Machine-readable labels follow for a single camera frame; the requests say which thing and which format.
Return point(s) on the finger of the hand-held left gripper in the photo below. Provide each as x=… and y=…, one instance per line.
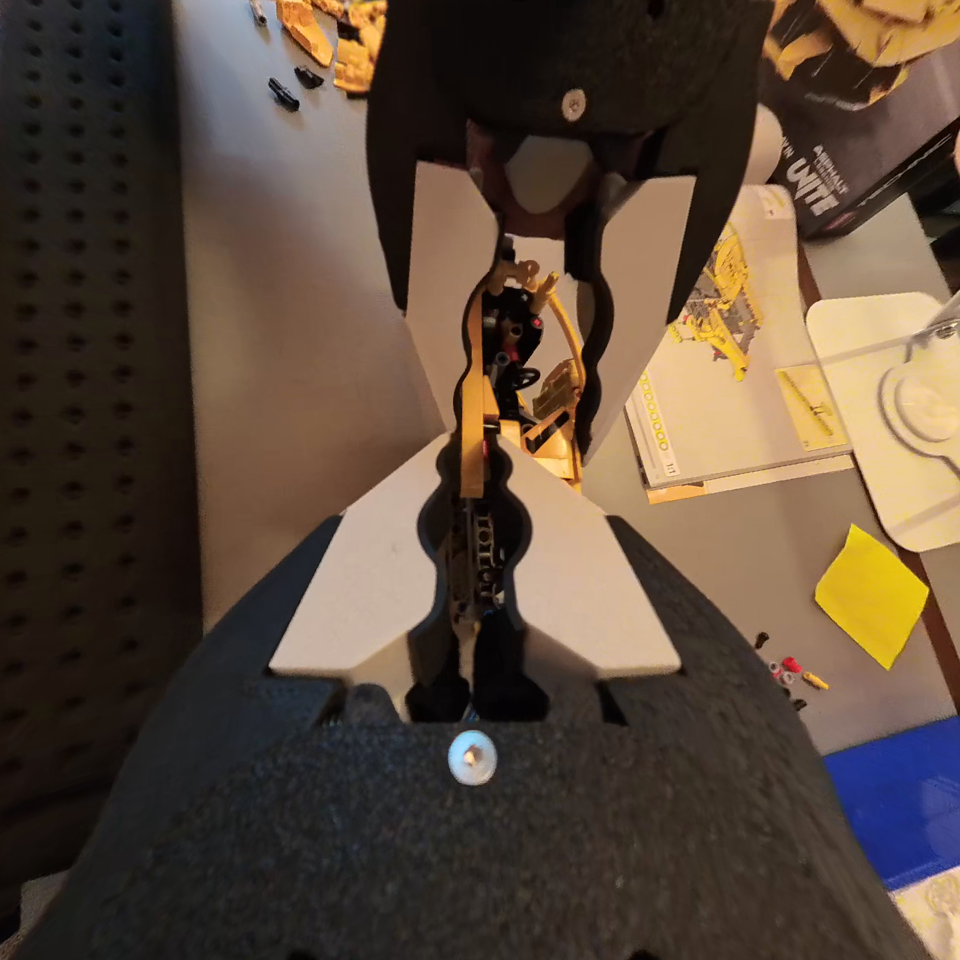
x=637, y=262
x=442, y=262

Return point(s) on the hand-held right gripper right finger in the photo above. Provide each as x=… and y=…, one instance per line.
x=592, y=600

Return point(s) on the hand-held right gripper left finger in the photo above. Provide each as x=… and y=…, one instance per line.
x=352, y=600

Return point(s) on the yellow brick car model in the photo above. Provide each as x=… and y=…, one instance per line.
x=472, y=420

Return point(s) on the grey desk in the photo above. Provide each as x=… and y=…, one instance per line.
x=300, y=337

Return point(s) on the pile of yellow brick parts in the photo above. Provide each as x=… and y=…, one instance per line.
x=352, y=67

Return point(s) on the open instruction booklet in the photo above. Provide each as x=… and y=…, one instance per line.
x=720, y=435

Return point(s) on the small group of brick pins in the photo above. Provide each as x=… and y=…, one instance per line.
x=787, y=664

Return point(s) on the black brick pin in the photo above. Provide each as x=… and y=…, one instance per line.
x=309, y=76
x=283, y=94

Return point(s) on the white stand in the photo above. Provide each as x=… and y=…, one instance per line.
x=847, y=352

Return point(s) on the dark toy set box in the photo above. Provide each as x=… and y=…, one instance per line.
x=862, y=150

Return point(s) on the yellow sticky note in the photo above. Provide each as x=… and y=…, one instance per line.
x=870, y=592

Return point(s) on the black perforated chair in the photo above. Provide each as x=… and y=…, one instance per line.
x=75, y=375

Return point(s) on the blue plastic bin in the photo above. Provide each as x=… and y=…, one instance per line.
x=900, y=802

